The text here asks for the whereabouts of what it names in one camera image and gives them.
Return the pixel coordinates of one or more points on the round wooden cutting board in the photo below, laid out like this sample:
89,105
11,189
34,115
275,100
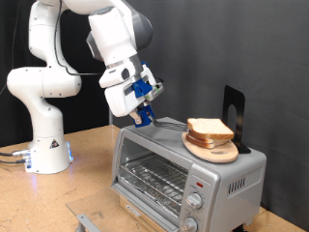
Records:
219,155

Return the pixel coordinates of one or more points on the black metal bookend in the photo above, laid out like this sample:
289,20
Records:
241,106

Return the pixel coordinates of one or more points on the wooden crate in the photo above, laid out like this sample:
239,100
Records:
151,223

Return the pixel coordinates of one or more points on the silver toaster oven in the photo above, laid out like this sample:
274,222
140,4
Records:
225,174

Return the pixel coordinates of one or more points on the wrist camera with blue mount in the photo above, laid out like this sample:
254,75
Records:
141,88

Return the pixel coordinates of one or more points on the metal spatula with blue block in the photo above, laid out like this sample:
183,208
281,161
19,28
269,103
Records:
146,116

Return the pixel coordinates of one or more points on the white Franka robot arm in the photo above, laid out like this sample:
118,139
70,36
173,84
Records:
42,83

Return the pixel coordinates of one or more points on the silver oven knob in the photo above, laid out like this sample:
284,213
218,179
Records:
194,200
190,225

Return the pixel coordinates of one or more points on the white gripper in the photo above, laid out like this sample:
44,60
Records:
120,98

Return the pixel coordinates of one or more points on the vertical metal pole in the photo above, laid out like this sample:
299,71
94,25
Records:
110,119

